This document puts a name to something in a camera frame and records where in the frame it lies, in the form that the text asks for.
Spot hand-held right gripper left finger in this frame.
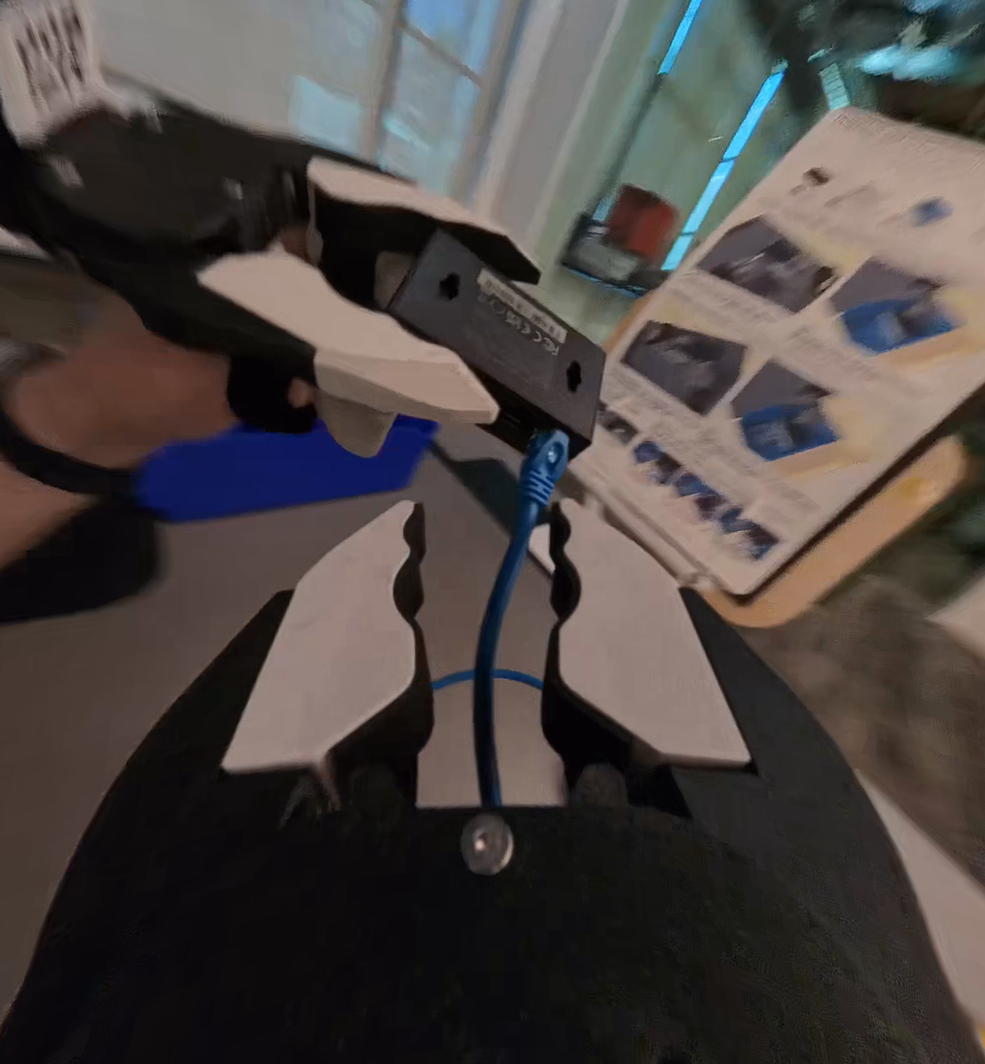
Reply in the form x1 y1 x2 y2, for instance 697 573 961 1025
219 501 435 807

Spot blue plastic bin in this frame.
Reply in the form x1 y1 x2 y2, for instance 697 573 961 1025
131 414 439 525

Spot blue ethernet cable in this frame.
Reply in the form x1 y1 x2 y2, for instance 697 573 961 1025
430 428 572 807

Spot glass partition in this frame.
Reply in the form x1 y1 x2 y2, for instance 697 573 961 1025
559 0 793 292

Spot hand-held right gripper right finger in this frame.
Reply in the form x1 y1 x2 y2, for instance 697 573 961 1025
540 499 753 806

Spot printed instruction sheet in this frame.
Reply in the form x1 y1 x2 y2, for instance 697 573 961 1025
571 108 985 595

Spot large window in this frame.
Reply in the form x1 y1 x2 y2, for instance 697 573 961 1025
293 0 543 201

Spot person's left hand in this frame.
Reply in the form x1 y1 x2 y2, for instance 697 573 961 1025
9 331 234 479

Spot red case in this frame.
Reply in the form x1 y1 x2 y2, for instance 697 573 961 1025
604 185 680 259

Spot black network switch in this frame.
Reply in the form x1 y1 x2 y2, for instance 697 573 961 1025
388 228 608 458

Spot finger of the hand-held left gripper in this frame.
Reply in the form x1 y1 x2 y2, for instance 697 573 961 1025
305 158 543 321
196 248 502 460

